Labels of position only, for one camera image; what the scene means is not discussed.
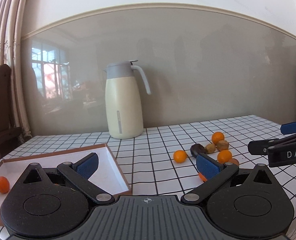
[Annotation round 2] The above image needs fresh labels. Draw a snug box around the cream thermos jug grey lid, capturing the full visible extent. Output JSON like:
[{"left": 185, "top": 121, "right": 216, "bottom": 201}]
[{"left": 102, "top": 60, "right": 152, "bottom": 139}]

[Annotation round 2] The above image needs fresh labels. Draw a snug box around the shallow brown cardboard box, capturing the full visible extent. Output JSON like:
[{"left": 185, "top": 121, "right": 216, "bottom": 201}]
[{"left": 0, "top": 143, "right": 133, "bottom": 227}]

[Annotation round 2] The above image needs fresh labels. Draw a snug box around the dark wooden bench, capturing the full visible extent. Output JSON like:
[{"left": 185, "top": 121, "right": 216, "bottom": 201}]
[{"left": 0, "top": 64, "right": 22, "bottom": 168}]

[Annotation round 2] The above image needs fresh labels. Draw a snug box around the beige embroidered curtain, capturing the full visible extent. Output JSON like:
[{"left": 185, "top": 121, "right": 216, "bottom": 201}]
[{"left": 0, "top": 0, "right": 38, "bottom": 140}]

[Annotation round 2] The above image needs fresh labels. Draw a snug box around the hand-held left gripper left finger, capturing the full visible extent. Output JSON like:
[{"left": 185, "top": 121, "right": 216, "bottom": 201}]
[{"left": 20, "top": 152, "right": 115, "bottom": 205}]

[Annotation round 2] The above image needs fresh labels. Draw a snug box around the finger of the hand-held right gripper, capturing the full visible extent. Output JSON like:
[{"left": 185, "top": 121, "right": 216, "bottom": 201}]
[
  {"left": 248, "top": 130, "right": 296, "bottom": 155},
  {"left": 280, "top": 118, "right": 296, "bottom": 135}
]

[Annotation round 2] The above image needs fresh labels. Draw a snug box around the dark brown fruit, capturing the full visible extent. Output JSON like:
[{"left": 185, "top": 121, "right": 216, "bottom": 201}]
[{"left": 190, "top": 144, "right": 208, "bottom": 158}]

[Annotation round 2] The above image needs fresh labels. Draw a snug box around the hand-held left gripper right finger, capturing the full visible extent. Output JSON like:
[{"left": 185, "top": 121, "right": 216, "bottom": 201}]
[{"left": 184, "top": 153, "right": 274, "bottom": 207}]

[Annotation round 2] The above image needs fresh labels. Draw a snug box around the white black checkered tablecloth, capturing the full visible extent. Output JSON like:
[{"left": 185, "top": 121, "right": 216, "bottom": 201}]
[{"left": 0, "top": 115, "right": 296, "bottom": 240}]

